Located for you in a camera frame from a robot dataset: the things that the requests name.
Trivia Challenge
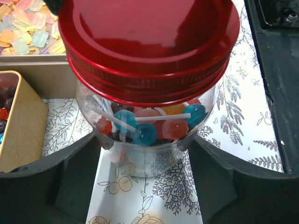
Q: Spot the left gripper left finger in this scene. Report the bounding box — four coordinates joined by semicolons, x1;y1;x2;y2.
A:
0;133;101;224

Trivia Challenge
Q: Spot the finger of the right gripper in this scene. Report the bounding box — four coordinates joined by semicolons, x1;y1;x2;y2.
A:
43;0;64;15

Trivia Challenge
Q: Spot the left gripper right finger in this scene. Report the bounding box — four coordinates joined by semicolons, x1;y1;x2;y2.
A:
188;136;299;224

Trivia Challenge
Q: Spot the popsicle candy tin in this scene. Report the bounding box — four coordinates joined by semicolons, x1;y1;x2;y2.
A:
0;0;76;98

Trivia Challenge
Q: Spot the clear glass jar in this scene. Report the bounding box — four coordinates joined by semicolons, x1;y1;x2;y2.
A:
75;82;217;177

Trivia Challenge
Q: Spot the red jar lid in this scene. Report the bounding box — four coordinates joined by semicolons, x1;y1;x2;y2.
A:
58;0;240;107

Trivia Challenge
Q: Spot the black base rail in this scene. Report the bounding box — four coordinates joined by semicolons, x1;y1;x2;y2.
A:
245;0;299;176

